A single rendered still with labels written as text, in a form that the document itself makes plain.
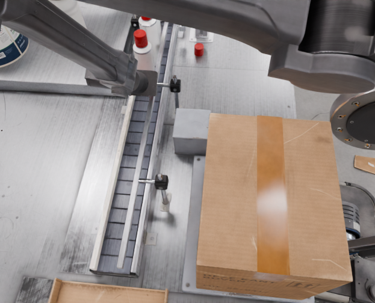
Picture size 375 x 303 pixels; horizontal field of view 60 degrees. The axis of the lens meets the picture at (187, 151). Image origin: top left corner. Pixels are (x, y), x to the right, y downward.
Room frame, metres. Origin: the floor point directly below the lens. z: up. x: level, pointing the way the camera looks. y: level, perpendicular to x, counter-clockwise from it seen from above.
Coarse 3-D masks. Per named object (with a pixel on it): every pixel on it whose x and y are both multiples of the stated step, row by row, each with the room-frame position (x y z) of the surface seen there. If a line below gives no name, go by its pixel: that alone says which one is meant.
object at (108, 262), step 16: (160, 80) 0.71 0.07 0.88; (144, 96) 0.65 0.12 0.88; (160, 96) 0.65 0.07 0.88; (144, 112) 0.59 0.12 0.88; (128, 128) 0.53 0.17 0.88; (128, 144) 0.48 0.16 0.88; (128, 160) 0.43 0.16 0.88; (144, 160) 0.43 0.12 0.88; (128, 176) 0.38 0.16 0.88; (144, 176) 0.38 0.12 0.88; (128, 192) 0.33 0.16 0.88; (112, 208) 0.29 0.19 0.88; (112, 224) 0.25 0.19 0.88; (112, 240) 0.21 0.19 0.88; (112, 256) 0.17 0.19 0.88; (128, 256) 0.17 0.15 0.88; (112, 272) 0.14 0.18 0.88; (128, 272) 0.14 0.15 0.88
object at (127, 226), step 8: (168, 24) 0.89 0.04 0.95; (160, 48) 0.77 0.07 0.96; (160, 56) 0.73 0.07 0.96; (160, 64) 0.70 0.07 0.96; (152, 96) 0.58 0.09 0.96; (152, 104) 0.55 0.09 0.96; (144, 128) 0.47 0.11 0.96; (144, 136) 0.45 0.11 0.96; (144, 144) 0.42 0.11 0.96; (144, 152) 0.41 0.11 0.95; (136, 168) 0.36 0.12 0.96; (136, 176) 0.34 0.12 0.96; (136, 184) 0.32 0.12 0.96; (136, 192) 0.30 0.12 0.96; (128, 208) 0.26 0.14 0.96; (128, 216) 0.24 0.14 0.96; (128, 224) 0.22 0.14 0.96; (128, 232) 0.20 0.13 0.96; (128, 240) 0.19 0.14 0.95; (120, 248) 0.17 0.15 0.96; (120, 256) 0.15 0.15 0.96; (120, 264) 0.14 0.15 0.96
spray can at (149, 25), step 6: (144, 18) 0.78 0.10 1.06; (150, 18) 0.79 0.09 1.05; (144, 24) 0.78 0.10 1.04; (150, 24) 0.78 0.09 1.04; (156, 24) 0.79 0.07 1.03; (144, 30) 0.77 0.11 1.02; (150, 30) 0.77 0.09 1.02; (156, 30) 0.79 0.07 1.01; (150, 36) 0.77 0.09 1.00; (156, 36) 0.78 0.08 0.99; (150, 42) 0.77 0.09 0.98; (156, 42) 0.78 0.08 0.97; (156, 48) 0.78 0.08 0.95; (156, 54) 0.78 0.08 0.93; (156, 60) 0.77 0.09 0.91
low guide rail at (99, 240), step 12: (132, 96) 0.62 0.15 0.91; (132, 108) 0.59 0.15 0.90; (120, 144) 0.46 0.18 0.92; (120, 156) 0.42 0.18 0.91; (108, 192) 0.32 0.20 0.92; (108, 204) 0.29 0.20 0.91; (108, 216) 0.26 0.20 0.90; (96, 240) 0.20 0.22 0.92; (96, 252) 0.18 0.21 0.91; (96, 264) 0.15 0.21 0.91
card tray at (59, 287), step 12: (60, 288) 0.12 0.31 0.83; (72, 288) 0.12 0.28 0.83; (84, 288) 0.11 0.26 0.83; (96, 288) 0.11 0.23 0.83; (108, 288) 0.11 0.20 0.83; (120, 288) 0.11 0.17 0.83; (132, 288) 0.11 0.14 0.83; (60, 300) 0.09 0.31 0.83; (72, 300) 0.09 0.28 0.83; (84, 300) 0.09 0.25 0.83; (96, 300) 0.09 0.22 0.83; (108, 300) 0.09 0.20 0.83; (120, 300) 0.08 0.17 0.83; (132, 300) 0.08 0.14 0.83; (144, 300) 0.08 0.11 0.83; (156, 300) 0.08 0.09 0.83
